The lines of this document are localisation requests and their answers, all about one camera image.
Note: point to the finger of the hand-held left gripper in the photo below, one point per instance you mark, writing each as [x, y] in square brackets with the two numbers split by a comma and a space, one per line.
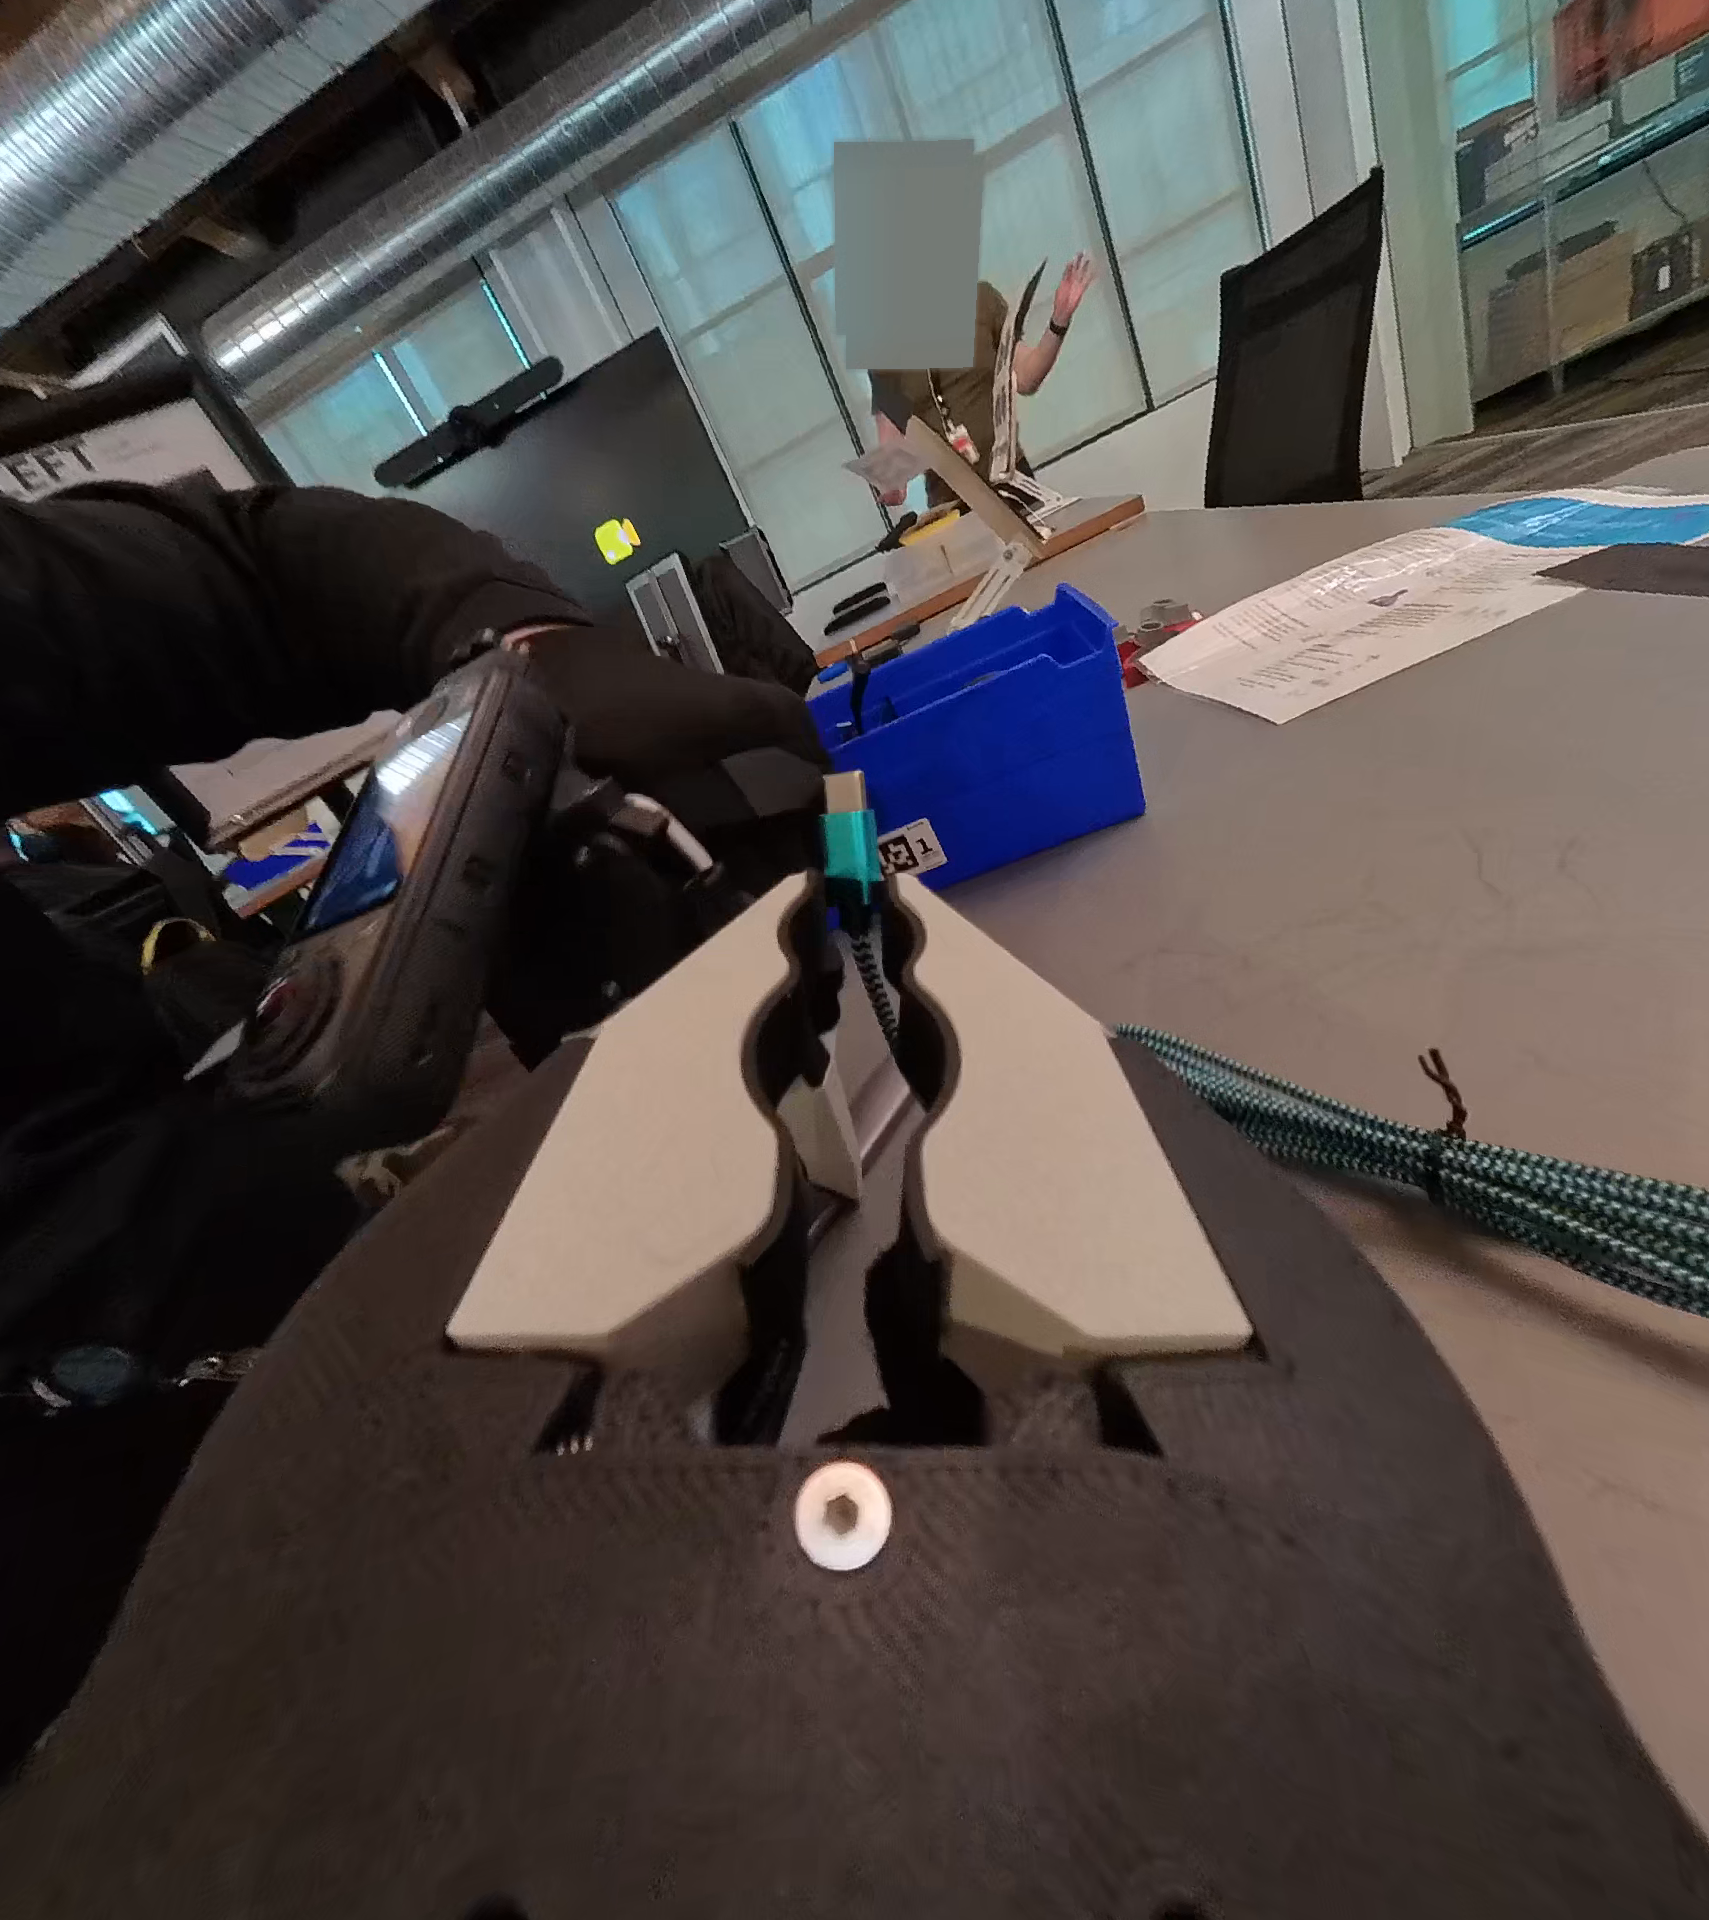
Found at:
[827, 1133]

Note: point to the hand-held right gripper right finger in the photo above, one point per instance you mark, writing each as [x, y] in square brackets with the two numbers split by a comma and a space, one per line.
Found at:
[1095, 1200]

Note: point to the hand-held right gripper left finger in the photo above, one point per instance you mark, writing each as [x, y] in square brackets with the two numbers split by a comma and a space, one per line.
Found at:
[598, 1200]

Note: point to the person's left hand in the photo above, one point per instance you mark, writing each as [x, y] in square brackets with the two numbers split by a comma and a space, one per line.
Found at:
[674, 721]

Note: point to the blue plastic bin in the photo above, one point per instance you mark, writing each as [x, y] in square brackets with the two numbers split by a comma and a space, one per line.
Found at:
[1035, 751]

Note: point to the yellow green sticker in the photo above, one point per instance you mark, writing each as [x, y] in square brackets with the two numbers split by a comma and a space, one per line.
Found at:
[619, 541]

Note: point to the person's black jacket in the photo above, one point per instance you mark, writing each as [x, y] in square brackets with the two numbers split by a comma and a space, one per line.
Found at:
[15, 1200]

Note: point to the large black monitor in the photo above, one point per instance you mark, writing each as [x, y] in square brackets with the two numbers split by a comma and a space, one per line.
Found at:
[569, 480]

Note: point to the red tool with grey caps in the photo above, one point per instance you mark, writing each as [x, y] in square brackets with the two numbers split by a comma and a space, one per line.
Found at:
[1161, 613]

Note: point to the printed paper leaflet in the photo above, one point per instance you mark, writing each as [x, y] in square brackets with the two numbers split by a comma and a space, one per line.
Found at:
[1363, 615]

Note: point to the black high-back chair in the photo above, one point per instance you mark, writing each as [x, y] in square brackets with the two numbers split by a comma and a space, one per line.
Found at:
[1290, 360]

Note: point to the black tape strip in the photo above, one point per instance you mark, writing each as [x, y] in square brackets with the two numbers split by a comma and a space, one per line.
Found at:
[1693, 573]

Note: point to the black camera bar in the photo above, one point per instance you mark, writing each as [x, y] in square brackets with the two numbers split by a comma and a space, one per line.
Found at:
[472, 429]

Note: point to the spiral metal duct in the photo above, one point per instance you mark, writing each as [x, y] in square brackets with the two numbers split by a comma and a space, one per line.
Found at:
[495, 165]
[45, 151]

